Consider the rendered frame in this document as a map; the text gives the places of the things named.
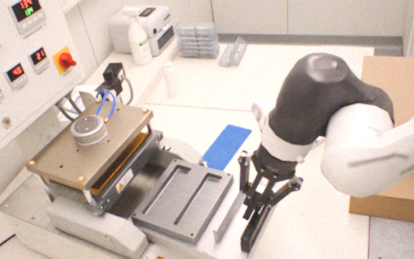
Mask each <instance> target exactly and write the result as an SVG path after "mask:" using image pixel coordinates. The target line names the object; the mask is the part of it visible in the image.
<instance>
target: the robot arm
mask: <svg viewBox="0 0 414 259"><path fill-rule="evenodd" d="M252 113H253V115H254V117H255V119H256V120H257V124H258V127H259V130H260V132H261V135H260V136H261V143H260V145H259V146H258V148H257V150H255V151H254V152H253V153H248V152H247V151H246V150H243V151H242V152H241V155H239V157H238V159H237V161H238V164H239V167H240V168H239V192H241V193H245V194H246V198H245V200H244V202H243V203H244V205H246V206H247V208H246V210H245V212H244V214H243V217H242V218H243V219H245V220H247V221H248V220H249V219H250V217H251V216H252V213H253V211H254V210H255V211H257V212H260V210H261V208H262V207H263V205H264V204H266V205H267V206H268V207H270V208H272V207H274V206H275V205H276V204H277V203H279V202H280V201H282V200H283V199H284V198H285V197H286V196H287V195H289V194H290V193H292V192H294V191H299V190H300V188H301V186H302V183H303V179H302V177H297V176H296V175H295V167H296V166H297V165H298V164H302V163H304V162H305V160H304V157H305V156H306V155H307V154H308V153H309V152H310V151H311V148H312V147H313V144H314V143H315V141H317V139H318V137H325V143H324V151H323V156H322V158H321V163H320V167H321V173H322V175H323V176H324V177H325V178H326V179H327V180H328V182H329V183H330V184H331V185H332V186H333V188H334V189H335V190H337V191H340V192H341V193H343V194H348V195H350V196H357V198H360V199H362V198H364V197H365V196H370V195H373V194H378V193H380V192H382V191H386V190H388V189H389V188H390V187H391V186H393V185H394V184H396V183H398V182H400V181H401V180H403V179H404V178H405V177H407V176H409V175H410V174H412V173H414V115H413V116H412V117H411V118H410V119H409V122H407V123H405V124H401V125H400V126H398V127H394V126H393V125H394V124H395V122H394V114H393V107H392V100H391V99H390V97H389V96H388V94H387V93H386V92H384V91H383V90H382V89H381V88H379V87H376V86H372V85H368V84H366V83H364V82H363V81H362V80H360V79H359V78H358V77H357V76H356V75H354V72H353V71H352V70H351V68H350V67H349V66H348V64H347V62H346V61H345V60H344V59H342V58H340V57H339V56H336V55H332V54H331V53H324V52H322V53H309V54H308V55H305V56H304V57H302V58H301V59H299V60H297V61H296V62H295V65H294V66H293V67H292V69H291V70H290V72H289V74H288V75H286V77H285V79H284V81H283V82H282V86H281V89H280V92H279V95H277V98H268V99H258V100H254V101H253V103H252ZM251 162H252V163H253V165H254V169H255V170H256V172H257V174H256V176H255V179H254V181H253V183H252V186H249V185H248V184H249V176H250V164H251ZM262 177H264V178H266V179H267V180H268V182H267V185H266V186H265V189H264V191H263V192H262V193H260V192H258V191H256V189H257V187H258V185H259V184H260V182H261V180H262ZM286 180H289V181H288V182H287V183H285V184H284V185H283V186H282V188H280V189H279V190H277V191H276V192H274V194H272V195H271V196H270V192H271V190H272V189H273V186H274V185H275V182H281V181H286Z"/></svg>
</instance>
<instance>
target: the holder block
mask: <svg viewBox="0 0 414 259"><path fill-rule="evenodd" d="M233 182H234V174H233V173H227V172H224V171H218V170H215V169H211V168H209V167H206V166H203V165H197V164H195V163H189V162H185V161H181V160H177V159H173V160H172V162H171V163H170V164H169V166H168V167H167V169H166V170H165V171H164V172H163V173H162V175H161V176H160V178H159V179H158V181H157V182H156V183H155V184H154V185H153V186H152V188H151V189H150V191H149V192H148V194H147V195H145V197H144V198H143V200H142V201H141V203H140V204H139V205H138V207H137V208H136V209H135V210H134V211H133V213H132V214H131V219H132V222H133V223H135V224H139V226H141V227H146V228H148V229H151V230H154V231H157V232H161V233H162V234H165V235H167V236H170V237H173V238H176V239H179V240H182V241H185V242H189V243H191V244H192V245H197V242H198V241H199V239H200V237H201V235H202V233H204V231H205V229H206V228H207V226H208V223H209V222H210V220H211V218H213V216H214V214H215V212H216V210H217V209H218V207H219V204H220V203H221V202H222V201H223V200H224V197H225V195H226V193H227V191H228V190H229V188H230V186H231V185H232V183H233Z"/></svg>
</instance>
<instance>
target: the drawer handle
mask: <svg viewBox="0 0 414 259"><path fill-rule="evenodd" d="M267 209H268V206H267V205H266V204H264V205H263V207H262V208H261V210H260V212H257V211H255V210H254V213H253V215H252V218H251V219H250V221H248V223H247V226H246V228H245V230H244V232H243V234H242V236H241V250H243V251H246V252H248V253H249V252H251V250H252V240H253V239H254V236H255V234H256V232H257V230H258V228H259V227H260V225H261V223H262V220H263V219H264V216H265V213H266V211H267Z"/></svg>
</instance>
